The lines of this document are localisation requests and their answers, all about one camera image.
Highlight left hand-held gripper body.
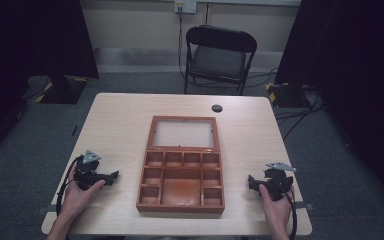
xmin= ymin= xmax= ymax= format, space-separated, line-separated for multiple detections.
xmin=74 ymin=149 xmax=106 ymax=192

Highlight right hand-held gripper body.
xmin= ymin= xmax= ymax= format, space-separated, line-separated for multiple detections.
xmin=262 ymin=162 xmax=297 ymax=202

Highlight brown wooden compartment box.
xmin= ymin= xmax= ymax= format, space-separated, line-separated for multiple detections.
xmin=135 ymin=115 xmax=226 ymax=215

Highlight person's left hand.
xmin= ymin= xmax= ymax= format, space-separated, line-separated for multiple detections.
xmin=59 ymin=166 xmax=107 ymax=221

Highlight person's right hand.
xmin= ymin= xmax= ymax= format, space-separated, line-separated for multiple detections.
xmin=258 ymin=183 xmax=295 ymax=232

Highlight grey table foot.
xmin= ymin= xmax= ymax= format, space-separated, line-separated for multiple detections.
xmin=36 ymin=203 xmax=60 ymax=215
xmin=293 ymin=201 xmax=315 ymax=212

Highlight stand base with striped tape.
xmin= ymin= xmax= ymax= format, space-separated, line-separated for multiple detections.
xmin=33 ymin=75 xmax=90 ymax=105
xmin=265 ymin=81 xmax=311 ymax=109

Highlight black folding chair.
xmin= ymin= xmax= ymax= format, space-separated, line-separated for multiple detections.
xmin=183 ymin=24 xmax=259 ymax=96

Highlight black curtain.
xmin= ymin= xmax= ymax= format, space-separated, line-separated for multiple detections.
xmin=274 ymin=0 xmax=384 ymax=214
xmin=0 ymin=0 xmax=100 ymax=168

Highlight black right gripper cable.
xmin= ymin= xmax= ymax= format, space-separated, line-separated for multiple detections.
xmin=274 ymin=179 xmax=298 ymax=240

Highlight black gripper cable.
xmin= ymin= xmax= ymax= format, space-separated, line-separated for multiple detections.
xmin=274 ymin=179 xmax=298 ymax=240
xmin=55 ymin=154 xmax=85 ymax=218

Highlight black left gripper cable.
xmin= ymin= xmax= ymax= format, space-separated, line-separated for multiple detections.
xmin=55 ymin=154 xmax=85 ymax=218

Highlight black floor cables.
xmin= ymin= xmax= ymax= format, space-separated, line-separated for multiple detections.
xmin=246 ymin=67 xmax=326 ymax=142

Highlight black cable from wall socket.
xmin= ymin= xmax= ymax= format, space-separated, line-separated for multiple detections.
xmin=177 ymin=6 xmax=189 ymax=81

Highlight white wall socket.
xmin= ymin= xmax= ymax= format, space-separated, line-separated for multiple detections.
xmin=174 ymin=0 xmax=198 ymax=15

